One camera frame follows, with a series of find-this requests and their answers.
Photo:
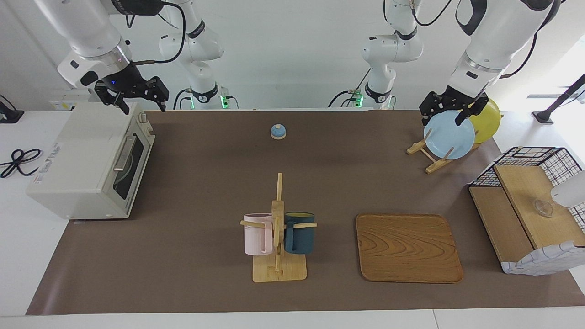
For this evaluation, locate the wooden plate rack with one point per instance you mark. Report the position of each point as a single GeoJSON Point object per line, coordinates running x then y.
{"type": "Point", "coordinates": [436, 165]}

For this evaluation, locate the mint green plate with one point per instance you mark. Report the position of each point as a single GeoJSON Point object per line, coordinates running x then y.
{"type": "Point", "coordinates": [124, 172]}

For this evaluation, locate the white toaster oven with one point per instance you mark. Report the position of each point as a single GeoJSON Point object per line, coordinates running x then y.
{"type": "Point", "coordinates": [77, 155]}

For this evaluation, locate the toaster oven glass door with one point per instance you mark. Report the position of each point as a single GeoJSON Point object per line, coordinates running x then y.
{"type": "Point", "coordinates": [139, 153]}

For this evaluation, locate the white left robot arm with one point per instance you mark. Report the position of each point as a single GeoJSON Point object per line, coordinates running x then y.
{"type": "Point", "coordinates": [498, 36]}

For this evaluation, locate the white rounded object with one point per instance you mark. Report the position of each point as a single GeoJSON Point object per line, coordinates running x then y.
{"type": "Point", "coordinates": [571, 192]}

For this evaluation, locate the yellow plate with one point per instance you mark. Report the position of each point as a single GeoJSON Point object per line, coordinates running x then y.
{"type": "Point", "coordinates": [489, 123]}

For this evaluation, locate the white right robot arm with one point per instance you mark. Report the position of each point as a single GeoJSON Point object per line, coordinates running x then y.
{"type": "Point", "coordinates": [87, 32]}

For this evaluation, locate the black angled stand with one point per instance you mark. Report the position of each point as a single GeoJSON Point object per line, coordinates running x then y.
{"type": "Point", "coordinates": [544, 116]}

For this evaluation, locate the wooden mug rack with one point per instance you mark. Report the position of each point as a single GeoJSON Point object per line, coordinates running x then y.
{"type": "Point", "coordinates": [292, 270]}

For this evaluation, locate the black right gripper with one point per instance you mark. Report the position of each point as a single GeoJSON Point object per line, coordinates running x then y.
{"type": "Point", "coordinates": [125, 82]}

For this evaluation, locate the brown table mat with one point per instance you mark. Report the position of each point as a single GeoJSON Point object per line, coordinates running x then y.
{"type": "Point", "coordinates": [183, 256]}

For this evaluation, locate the brown wooden tray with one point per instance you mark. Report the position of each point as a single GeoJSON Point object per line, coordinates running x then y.
{"type": "Point", "coordinates": [406, 246]}

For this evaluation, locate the white checkered cloth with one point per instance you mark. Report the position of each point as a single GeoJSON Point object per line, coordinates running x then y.
{"type": "Point", "coordinates": [548, 260]}

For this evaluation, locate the light blue plate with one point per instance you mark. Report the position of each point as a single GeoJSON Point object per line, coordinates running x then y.
{"type": "Point", "coordinates": [445, 139]}

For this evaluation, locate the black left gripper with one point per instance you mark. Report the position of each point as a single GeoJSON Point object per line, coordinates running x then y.
{"type": "Point", "coordinates": [459, 99]}

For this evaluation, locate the black desk clamp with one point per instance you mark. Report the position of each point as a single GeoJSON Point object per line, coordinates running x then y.
{"type": "Point", "coordinates": [9, 115]}

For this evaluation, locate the dark blue mug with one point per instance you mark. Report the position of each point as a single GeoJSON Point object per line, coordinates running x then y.
{"type": "Point", "coordinates": [301, 237]}

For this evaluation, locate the pink mug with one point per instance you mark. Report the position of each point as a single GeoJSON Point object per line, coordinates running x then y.
{"type": "Point", "coordinates": [256, 235]}

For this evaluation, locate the white wall box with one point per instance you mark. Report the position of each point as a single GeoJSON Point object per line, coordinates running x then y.
{"type": "Point", "coordinates": [61, 106]}

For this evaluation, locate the small clear glass object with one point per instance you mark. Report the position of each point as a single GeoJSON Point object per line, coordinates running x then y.
{"type": "Point", "coordinates": [543, 208]}

